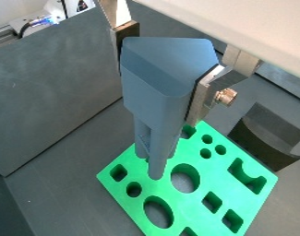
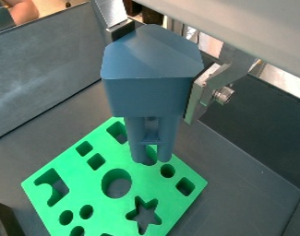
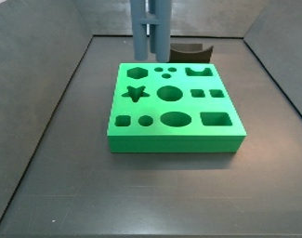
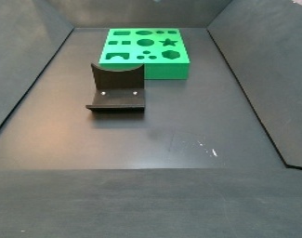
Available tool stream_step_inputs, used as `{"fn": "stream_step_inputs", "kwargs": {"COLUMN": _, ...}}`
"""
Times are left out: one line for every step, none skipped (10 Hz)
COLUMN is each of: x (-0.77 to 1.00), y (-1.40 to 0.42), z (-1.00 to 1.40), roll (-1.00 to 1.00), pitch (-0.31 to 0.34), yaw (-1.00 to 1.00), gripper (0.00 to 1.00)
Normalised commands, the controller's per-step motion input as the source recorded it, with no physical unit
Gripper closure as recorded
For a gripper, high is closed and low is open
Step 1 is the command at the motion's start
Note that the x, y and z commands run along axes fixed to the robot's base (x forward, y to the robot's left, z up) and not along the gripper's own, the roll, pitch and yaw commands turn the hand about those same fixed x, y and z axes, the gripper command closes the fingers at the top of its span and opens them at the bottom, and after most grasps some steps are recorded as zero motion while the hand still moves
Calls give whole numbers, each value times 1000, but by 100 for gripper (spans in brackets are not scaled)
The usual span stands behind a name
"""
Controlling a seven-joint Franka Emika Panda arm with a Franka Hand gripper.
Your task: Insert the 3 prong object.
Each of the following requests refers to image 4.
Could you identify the black curved holder stand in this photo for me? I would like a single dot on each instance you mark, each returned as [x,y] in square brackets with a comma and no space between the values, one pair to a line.
[120,89]

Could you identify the green shape sorter block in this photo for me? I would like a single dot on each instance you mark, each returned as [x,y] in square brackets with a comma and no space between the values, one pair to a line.
[156,47]

